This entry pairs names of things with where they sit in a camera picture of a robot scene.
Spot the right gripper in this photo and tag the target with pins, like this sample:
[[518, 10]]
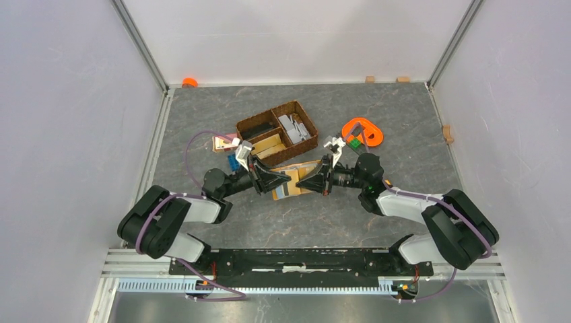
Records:
[[318, 182]]

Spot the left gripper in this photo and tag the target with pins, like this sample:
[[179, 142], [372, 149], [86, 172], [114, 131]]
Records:
[[262, 178]]

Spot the yellow leather card holder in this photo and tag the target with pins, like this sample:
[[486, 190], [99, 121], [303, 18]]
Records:
[[296, 172]]

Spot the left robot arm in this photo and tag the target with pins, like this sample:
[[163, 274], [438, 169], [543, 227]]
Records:
[[154, 224]]

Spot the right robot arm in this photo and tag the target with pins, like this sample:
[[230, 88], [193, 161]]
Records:
[[458, 232]]

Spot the gold VIP cards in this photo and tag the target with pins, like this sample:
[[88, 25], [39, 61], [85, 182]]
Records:
[[268, 146]]

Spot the black cards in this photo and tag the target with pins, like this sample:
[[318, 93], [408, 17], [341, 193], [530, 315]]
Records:
[[257, 130]]

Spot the silver cards pile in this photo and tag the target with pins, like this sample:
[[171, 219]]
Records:
[[296, 131]]

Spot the pink card box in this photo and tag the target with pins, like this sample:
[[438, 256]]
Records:
[[224, 143]]

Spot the blue toy brick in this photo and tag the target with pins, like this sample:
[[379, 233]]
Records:
[[233, 161]]

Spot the brown woven basket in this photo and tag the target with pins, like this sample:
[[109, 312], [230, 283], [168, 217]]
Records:
[[292, 150]]

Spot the green toy brick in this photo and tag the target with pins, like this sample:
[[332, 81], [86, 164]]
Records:
[[355, 144]]

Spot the orange tape roll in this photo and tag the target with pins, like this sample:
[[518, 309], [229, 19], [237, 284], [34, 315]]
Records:
[[189, 82]]

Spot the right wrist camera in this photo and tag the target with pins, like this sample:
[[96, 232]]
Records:
[[335, 146]]

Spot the orange plastic ring toy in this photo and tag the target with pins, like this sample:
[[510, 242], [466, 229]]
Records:
[[365, 131]]

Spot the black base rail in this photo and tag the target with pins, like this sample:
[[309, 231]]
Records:
[[307, 267]]

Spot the wooden clip on wall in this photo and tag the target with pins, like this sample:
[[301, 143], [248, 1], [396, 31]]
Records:
[[447, 134]]

